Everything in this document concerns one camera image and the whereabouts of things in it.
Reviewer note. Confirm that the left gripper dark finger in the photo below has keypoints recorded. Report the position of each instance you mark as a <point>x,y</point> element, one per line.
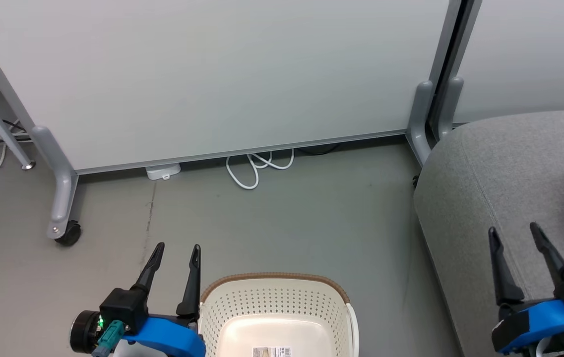
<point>150,272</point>
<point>192,287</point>

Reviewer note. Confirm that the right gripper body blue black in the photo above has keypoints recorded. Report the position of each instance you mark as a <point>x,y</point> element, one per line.
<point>544,322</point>

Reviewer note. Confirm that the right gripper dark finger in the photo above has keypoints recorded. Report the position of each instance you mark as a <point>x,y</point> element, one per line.
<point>502,277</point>
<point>549,258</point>

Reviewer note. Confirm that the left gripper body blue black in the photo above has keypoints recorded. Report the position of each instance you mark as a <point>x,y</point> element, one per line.
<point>162,334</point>

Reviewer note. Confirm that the cream perforated laundry basket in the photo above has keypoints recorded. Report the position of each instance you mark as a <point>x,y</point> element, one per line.
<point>272,302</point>

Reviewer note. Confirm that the white paper label in basket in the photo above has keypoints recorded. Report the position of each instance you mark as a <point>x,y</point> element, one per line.
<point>272,352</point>

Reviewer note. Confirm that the black caster wheel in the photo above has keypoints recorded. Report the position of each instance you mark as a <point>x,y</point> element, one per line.
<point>69,234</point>

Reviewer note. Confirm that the grey fabric sofa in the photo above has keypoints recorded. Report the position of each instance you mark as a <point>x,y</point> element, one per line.
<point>510,173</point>

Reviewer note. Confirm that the white power adapter box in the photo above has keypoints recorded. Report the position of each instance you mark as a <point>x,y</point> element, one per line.
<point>162,172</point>

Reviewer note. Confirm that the grey curved partition foot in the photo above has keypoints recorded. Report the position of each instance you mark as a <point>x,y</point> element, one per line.
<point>420,119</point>
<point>63,198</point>
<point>450,104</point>

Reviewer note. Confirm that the large white partition panel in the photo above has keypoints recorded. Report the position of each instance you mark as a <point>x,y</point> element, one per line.
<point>212,74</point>

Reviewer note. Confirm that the narrow white partition panel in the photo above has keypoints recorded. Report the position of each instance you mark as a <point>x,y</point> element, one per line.
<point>534,49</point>

